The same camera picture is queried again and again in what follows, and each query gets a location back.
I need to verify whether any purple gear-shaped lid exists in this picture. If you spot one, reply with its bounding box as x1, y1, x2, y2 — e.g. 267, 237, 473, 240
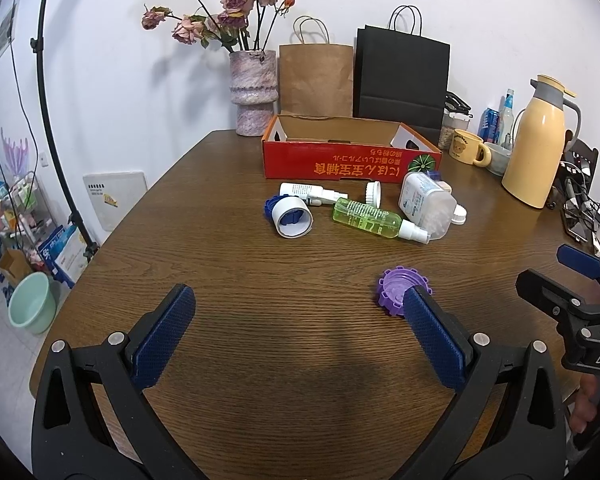
376, 266, 432, 318

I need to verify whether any small white cap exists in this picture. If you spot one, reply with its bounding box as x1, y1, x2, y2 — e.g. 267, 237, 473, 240
451, 204, 468, 226

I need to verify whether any translucent square plastic bottle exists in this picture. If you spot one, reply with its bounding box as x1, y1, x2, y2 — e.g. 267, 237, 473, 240
399, 171, 457, 240

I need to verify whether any green spray bottle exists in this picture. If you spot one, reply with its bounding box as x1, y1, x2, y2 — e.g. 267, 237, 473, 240
332, 198, 430, 245

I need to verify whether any white ribbed bottle cap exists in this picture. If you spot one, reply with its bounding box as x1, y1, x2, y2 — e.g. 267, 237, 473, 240
365, 181, 381, 208

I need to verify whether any white power adapter plug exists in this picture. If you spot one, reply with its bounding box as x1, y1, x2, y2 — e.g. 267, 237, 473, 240
437, 181, 453, 193

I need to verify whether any person's right hand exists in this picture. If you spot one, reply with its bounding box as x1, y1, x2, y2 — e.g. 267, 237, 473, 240
569, 374, 598, 434

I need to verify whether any yellow thermos jug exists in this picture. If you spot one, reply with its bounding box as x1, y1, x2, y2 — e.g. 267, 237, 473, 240
502, 75, 582, 209

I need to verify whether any black light stand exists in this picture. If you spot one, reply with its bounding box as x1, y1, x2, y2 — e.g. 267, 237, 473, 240
29, 0, 102, 264

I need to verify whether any mint green plastic basin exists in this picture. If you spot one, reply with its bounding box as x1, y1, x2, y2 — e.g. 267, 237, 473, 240
8, 272, 61, 335

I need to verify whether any white router box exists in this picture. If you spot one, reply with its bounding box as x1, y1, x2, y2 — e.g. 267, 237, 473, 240
83, 171, 147, 232

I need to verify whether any clear bottle blue label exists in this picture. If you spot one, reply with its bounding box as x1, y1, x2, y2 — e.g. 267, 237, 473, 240
498, 89, 515, 150

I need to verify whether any blue soda can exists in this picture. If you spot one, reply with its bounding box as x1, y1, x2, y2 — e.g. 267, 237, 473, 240
478, 107, 500, 144

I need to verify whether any cluttered storage shelf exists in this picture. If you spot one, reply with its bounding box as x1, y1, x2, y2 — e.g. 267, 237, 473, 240
0, 172, 87, 292

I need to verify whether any yellow bear mug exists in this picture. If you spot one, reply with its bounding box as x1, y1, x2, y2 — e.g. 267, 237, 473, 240
449, 129, 492, 168

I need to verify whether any clear food storage container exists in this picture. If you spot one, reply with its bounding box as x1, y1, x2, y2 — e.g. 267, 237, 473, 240
438, 90, 474, 152

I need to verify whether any red cardboard box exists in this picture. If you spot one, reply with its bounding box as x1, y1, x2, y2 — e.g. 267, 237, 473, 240
261, 114, 442, 183

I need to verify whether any black paper bag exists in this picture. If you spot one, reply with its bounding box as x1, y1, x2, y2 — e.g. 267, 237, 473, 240
353, 4, 451, 144

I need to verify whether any pink ceramic vase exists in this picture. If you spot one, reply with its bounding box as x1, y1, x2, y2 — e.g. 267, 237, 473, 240
230, 50, 278, 136

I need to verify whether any brown paper bag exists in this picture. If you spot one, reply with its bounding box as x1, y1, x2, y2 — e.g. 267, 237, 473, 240
278, 15, 354, 117

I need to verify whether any dried rose bouquet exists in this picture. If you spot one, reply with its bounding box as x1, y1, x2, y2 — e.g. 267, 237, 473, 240
140, 0, 296, 53

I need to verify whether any black wire rack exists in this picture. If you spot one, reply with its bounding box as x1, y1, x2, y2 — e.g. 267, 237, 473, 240
545, 140, 600, 246

